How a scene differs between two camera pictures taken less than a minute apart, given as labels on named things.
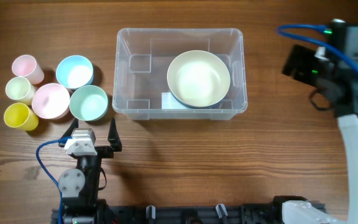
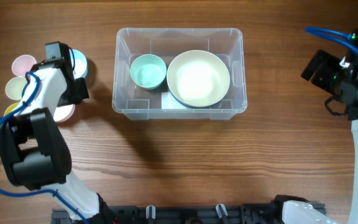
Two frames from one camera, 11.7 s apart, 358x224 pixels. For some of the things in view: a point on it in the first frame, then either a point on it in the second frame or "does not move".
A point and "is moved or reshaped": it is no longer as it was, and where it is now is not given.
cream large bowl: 198,78 does not move
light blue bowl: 74,71 is moved or reshaped
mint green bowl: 88,102 → 148,71
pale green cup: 19,88 does not move
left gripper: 107,152 → 83,95
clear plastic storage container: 179,73 does not move
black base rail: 235,214 does not move
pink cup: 27,66 does not move
